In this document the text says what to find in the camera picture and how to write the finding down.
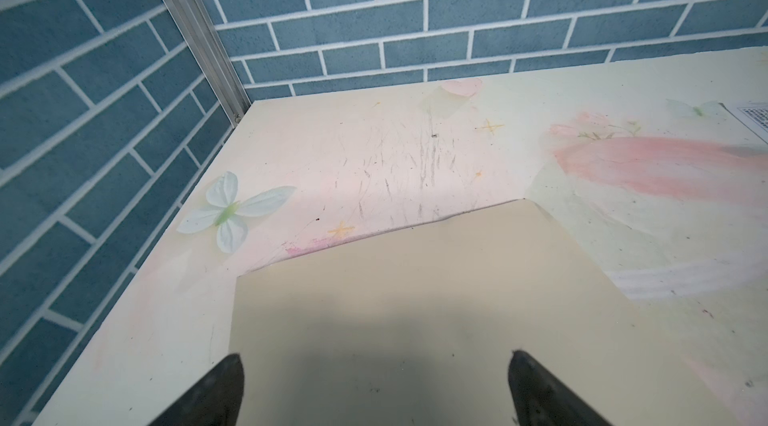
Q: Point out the white technical drawing sheet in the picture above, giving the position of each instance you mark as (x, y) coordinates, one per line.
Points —
(753, 116)

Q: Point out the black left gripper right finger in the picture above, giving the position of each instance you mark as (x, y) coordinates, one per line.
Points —
(540, 398)

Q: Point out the aluminium left corner post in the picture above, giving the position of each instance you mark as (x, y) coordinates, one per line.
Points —
(197, 30)

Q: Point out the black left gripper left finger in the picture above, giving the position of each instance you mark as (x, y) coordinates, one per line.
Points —
(213, 400)

